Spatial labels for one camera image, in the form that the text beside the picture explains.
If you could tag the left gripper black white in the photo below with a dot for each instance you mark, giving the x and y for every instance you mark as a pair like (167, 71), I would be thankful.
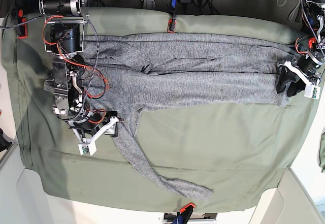
(301, 75)

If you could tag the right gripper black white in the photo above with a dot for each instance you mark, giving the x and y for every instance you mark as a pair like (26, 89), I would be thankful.
(91, 125)

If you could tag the grey heathered T-shirt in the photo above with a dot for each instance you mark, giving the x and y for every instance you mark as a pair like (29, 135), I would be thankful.
(150, 72)

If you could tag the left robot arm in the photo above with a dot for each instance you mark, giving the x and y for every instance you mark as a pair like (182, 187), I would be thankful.
(312, 16)

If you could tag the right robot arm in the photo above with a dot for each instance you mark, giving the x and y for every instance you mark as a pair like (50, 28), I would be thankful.
(73, 81)

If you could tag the green cloth pile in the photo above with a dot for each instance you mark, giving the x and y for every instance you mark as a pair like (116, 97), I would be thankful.
(321, 153)

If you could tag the green table cloth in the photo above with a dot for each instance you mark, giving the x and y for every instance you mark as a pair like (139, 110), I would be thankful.
(239, 151)

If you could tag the bottom orange clamp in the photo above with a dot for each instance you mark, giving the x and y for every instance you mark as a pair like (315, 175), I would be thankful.
(184, 214)

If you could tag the top centre blue clamp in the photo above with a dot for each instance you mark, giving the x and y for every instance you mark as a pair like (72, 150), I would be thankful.
(172, 20)

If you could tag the left edge orange clamp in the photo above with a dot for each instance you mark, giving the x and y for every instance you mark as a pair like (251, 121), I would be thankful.
(18, 18)

